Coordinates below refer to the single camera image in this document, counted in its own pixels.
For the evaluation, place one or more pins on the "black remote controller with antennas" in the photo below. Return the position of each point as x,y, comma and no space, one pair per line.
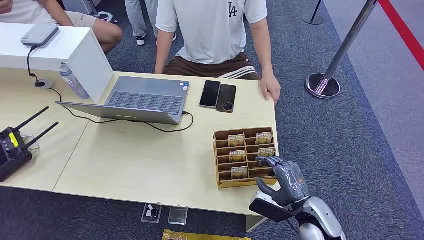
15,149

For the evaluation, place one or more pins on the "chrome stanchion post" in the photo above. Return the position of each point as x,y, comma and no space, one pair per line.
314,15
334,56

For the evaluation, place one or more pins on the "white raised counter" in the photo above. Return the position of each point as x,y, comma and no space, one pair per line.
53,53

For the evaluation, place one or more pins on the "clear plastic case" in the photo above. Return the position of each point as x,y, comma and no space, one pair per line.
151,213
178,215

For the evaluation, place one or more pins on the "hotel key card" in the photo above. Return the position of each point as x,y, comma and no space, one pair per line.
239,173
266,152
264,137
238,156
236,140

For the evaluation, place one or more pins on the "grey router box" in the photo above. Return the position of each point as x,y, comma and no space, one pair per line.
39,34

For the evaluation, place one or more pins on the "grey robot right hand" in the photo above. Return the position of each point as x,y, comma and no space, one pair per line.
290,180

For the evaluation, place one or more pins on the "seated person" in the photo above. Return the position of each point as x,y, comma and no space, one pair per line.
59,20

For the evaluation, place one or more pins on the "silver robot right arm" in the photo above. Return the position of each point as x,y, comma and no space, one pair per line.
316,220

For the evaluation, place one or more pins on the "standing person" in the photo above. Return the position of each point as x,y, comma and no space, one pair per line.
142,20

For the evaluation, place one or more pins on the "wooden card holder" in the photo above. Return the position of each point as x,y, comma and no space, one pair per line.
243,159

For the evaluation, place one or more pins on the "black smartphone with round camera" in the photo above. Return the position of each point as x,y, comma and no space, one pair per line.
226,98

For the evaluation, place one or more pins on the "clear water bottle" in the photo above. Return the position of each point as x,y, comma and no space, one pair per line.
73,82

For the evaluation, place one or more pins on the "red barrier belt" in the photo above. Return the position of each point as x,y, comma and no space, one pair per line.
402,30

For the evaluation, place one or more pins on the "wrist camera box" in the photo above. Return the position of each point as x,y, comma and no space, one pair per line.
270,207

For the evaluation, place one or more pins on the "gold foil object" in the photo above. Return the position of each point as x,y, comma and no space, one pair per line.
198,236

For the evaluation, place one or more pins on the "person's left hand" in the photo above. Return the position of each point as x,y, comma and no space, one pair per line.
270,87

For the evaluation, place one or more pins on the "grey laptop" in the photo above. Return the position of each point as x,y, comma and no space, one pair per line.
145,99

